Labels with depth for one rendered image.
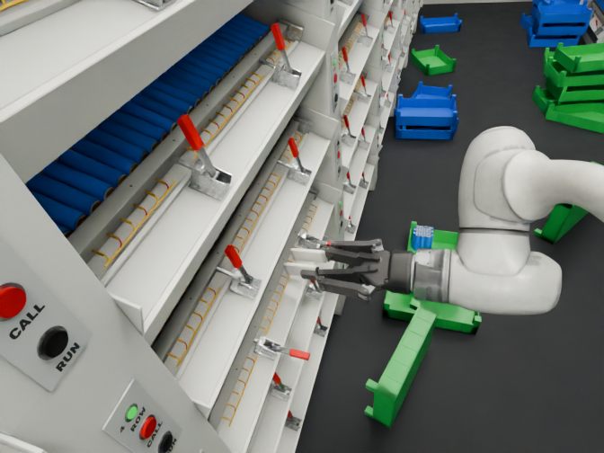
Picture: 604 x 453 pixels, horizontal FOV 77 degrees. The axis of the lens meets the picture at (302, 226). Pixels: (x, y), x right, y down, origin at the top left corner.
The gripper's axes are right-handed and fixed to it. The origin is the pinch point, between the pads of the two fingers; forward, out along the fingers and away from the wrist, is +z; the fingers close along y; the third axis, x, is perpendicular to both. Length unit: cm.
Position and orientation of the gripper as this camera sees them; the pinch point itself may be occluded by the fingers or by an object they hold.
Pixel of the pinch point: (305, 262)
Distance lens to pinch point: 73.9
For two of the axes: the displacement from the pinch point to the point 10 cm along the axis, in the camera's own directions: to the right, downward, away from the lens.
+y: -3.1, 6.8, -6.6
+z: -9.2, -0.5, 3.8
